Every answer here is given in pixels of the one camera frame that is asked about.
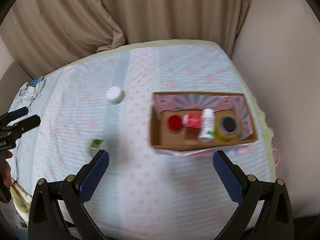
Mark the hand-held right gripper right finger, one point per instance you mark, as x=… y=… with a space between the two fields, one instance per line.
x=228 y=177

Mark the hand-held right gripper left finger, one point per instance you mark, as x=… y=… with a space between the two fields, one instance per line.
x=93 y=177

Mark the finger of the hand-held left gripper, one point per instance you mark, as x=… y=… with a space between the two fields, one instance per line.
x=28 y=123
x=17 y=112

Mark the green label jar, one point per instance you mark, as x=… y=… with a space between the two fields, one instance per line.
x=95 y=145

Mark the small black jar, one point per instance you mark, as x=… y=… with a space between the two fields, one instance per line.
x=229 y=124

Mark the white pill bottle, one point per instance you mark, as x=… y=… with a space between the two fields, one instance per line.
x=207 y=125

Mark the pink printed cardboard box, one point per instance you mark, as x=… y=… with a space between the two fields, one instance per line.
x=172 y=141

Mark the small red box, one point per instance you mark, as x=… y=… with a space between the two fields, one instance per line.
x=192 y=120

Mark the red round lid container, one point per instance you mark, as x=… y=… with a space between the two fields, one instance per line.
x=175 y=122

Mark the person's left hand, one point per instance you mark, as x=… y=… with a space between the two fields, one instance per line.
x=7 y=175

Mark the crumpled light blue cloth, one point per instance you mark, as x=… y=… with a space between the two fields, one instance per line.
x=28 y=93

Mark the beige padded headboard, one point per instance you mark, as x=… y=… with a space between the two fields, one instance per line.
x=12 y=80

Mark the blue packet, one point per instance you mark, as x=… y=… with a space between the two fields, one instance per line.
x=38 y=81

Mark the floral cloth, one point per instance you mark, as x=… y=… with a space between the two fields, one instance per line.
x=21 y=200

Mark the white lid jar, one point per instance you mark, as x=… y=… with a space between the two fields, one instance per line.
x=113 y=93

